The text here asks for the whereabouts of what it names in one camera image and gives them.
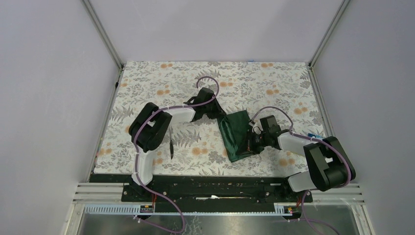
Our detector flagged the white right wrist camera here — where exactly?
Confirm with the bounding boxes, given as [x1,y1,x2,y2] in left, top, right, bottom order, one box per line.
[249,120,262,134]

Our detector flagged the floral patterned table mat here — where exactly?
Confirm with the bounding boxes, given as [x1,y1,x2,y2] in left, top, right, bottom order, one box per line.
[93,61,325,177]

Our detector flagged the black table knife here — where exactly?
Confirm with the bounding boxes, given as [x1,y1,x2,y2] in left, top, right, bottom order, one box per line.
[168,127,174,160]

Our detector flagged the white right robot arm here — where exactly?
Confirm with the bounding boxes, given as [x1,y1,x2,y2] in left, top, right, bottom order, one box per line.
[242,116,356,202]

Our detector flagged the dark green cloth napkin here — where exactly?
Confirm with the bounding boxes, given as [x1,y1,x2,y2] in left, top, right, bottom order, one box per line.
[217,110,259,163]

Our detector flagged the colourful toy block stack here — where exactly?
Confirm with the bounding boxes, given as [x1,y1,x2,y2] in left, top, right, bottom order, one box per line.
[307,133,324,139]

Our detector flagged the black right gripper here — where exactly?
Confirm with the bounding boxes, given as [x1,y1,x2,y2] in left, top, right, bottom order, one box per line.
[236,129,269,156]

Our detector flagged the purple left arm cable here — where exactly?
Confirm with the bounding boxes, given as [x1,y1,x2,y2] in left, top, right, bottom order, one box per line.
[133,76,220,234]

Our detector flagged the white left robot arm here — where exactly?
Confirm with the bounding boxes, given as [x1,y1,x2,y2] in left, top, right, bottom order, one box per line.
[128,88,226,201]

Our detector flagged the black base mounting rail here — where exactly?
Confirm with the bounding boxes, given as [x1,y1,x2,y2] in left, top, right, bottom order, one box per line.
[89,174,313,213]

